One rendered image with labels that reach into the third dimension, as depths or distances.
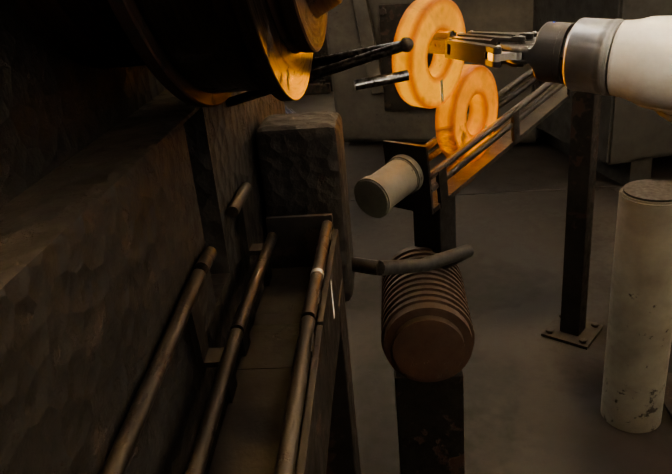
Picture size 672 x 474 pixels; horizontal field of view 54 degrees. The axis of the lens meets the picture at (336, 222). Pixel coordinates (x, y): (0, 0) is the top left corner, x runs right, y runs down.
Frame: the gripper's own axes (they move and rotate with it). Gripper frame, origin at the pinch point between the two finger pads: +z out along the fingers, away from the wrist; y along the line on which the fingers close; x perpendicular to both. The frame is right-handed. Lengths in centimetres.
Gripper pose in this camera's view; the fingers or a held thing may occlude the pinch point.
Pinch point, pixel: (432, 41)
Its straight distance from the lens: 99.9
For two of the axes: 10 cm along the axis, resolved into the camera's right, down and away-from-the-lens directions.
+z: -7.8, -2.3, 5.8
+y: 6.2, -3.6, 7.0
